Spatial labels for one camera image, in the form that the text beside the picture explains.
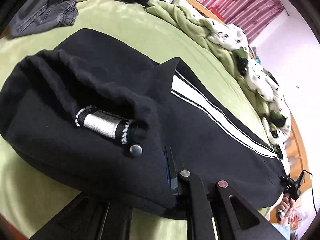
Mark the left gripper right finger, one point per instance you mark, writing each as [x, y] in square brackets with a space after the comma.
[216, 211]

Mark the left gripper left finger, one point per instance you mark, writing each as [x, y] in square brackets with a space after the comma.
[90, 217]

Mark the black sweatpants with white stripe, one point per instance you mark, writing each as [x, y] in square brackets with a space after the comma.
[96, 114]

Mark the person's right hand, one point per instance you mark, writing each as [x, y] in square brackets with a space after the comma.
[285, 209]

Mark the green plush bed sheet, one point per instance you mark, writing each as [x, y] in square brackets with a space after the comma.
[29, 199]

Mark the white flower-print quilt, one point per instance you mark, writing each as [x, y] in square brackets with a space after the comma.
[258, 84]

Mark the green fleece blanket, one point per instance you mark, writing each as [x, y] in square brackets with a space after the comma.
[198, 31]

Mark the grey jeans on bed frame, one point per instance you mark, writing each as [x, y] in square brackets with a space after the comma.
[37, 16]

